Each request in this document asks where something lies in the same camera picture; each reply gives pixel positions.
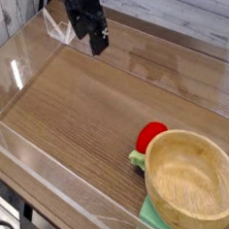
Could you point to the green foam block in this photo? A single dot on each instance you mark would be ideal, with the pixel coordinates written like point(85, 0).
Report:
point(149, 215)

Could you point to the red plush strawberry toy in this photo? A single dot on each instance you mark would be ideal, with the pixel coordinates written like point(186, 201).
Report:
point(138, 156)

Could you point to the wooden bowl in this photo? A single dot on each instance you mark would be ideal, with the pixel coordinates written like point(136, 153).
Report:
point(187, 180)

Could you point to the clear acrylic corner bracket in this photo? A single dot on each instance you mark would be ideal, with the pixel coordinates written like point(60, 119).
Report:
point(63, 32)

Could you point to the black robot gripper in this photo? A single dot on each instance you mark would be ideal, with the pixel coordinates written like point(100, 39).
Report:
point(89, 15)

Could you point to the clear acrylic front wall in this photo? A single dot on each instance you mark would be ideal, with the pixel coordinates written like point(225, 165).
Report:
point(64, 198)

